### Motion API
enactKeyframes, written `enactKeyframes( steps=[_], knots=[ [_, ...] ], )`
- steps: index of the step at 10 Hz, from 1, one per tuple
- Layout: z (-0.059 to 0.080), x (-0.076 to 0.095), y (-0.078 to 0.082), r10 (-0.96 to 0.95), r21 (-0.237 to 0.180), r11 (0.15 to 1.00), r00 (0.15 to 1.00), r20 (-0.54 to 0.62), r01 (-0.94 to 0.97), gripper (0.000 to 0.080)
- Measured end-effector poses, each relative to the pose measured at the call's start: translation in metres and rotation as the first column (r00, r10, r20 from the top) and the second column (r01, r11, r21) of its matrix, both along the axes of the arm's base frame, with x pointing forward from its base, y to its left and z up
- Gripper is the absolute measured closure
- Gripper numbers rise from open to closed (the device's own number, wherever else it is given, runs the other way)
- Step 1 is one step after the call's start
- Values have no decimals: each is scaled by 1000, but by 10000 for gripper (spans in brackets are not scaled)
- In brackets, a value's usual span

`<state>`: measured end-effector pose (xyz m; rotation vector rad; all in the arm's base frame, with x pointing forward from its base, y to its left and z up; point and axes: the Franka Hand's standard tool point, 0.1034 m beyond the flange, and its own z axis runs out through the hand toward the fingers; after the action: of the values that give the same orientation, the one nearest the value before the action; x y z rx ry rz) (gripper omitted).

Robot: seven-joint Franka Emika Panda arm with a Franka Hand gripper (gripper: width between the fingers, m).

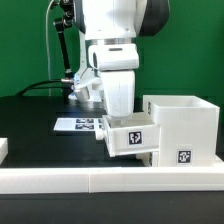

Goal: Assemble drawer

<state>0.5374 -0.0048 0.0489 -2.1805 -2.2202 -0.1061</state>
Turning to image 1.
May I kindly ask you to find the white front border rail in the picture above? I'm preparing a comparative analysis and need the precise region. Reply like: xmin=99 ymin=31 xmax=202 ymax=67
xmin=0 ymin=166 xmax=224 ymax=194

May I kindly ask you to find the white front drawer box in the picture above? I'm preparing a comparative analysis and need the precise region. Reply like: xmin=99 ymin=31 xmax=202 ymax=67
xmin=136 ymin=152 xmax=159 ymax=167

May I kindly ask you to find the white cable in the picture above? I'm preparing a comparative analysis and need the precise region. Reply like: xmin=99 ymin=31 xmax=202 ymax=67
xmin=45 ymin=0 xmax=54 ymax=81

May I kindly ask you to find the black cable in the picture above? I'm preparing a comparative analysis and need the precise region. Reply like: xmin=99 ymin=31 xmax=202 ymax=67
xmin=15 ymin=79 xmax=64 ymax=97

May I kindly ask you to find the white border rail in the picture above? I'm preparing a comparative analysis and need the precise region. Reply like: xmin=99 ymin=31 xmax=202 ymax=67
xmin=0 ymin=138 xmax=8 ymax=165
xmin=0 ymin=166 xmax=224 ymax=194

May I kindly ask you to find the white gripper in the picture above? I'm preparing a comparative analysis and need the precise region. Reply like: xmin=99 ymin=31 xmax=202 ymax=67
xmin=88 ymin=43 xmax=139 ymax=118

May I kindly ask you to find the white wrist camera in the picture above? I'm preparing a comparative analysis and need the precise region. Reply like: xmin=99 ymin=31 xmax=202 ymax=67
xmin=73 ymin=68 xmax=101 ymax=102

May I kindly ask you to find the white left border rail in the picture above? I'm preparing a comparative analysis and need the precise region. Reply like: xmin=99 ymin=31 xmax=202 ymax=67
xmin=0 ymin=138 xmax=8 ymax=165

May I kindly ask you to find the white marker sheet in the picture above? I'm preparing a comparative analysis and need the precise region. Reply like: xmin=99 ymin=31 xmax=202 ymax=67
xmin=54 ymin=118 xmax=103 ymax=131

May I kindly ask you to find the white drawer cabinet frame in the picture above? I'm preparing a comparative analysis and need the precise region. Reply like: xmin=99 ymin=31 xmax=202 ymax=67
xmin=143 ymin=95 xmax=220 ymax=167

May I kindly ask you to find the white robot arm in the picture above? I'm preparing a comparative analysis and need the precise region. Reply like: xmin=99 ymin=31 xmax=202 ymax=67
xmin=72 ymin=0 xmax=170 ymax=120

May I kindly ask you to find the white drawer box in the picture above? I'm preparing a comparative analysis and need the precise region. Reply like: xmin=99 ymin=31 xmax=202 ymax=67
xmin=95 ymin=112 xmax=160 ymax=157
xmin=136 ymin=152 xmax=159 ymax=167

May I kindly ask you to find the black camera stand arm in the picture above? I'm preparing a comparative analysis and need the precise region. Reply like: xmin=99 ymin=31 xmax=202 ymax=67
xmin=53 ymin=0 xmax=83 ymax=88

